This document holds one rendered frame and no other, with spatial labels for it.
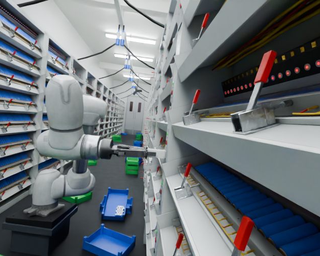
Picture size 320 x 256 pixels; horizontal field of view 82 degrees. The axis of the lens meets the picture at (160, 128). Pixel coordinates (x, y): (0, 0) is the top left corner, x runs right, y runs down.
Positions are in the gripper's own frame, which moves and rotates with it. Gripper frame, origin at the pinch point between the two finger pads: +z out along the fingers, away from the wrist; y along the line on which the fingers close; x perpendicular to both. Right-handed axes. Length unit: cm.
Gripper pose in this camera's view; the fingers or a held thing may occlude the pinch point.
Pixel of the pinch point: (156, 153)
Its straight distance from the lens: 70.4
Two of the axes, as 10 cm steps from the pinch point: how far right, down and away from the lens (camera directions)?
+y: 0.9, 0.5, -9.9
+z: 9.9, 1.1, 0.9
